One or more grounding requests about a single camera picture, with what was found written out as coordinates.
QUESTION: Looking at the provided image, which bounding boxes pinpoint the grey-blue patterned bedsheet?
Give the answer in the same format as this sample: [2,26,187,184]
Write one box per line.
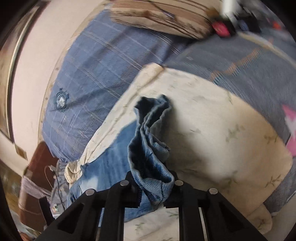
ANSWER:
[166,34,295,214]

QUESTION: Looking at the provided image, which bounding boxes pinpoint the beige striped pillow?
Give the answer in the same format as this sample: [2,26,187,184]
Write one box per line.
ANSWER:
[110,0,222,40]

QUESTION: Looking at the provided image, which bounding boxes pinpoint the blue plaid pillow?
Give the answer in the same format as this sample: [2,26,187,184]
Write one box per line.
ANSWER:
[42,10,191,162]

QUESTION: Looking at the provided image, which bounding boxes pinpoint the red small object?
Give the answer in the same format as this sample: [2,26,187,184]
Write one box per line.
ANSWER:
[212,22,231,38]

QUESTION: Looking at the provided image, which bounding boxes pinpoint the blue denim jeans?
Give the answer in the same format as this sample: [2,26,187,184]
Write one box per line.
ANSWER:
[66,95,175,221]

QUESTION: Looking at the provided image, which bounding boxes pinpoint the black cable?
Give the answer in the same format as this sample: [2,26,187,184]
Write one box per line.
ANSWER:
[43,164,67,209]

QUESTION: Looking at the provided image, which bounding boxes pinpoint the cream leaf-print quilt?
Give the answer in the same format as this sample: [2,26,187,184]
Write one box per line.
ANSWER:
[64,63,292,240]

